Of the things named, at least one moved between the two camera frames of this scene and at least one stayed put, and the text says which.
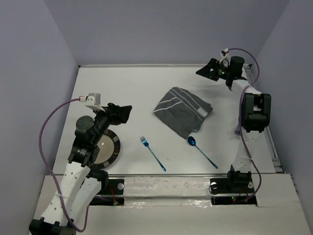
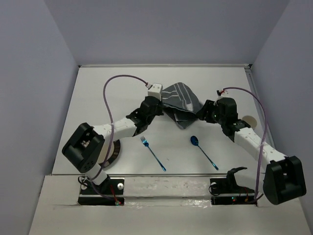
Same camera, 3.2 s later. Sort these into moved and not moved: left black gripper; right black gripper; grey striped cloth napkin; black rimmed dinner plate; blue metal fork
Moved: left black gripper; right black gripper; grey striped cloth napkin
Not moved: blue metal fork; black rimmed dinner plate
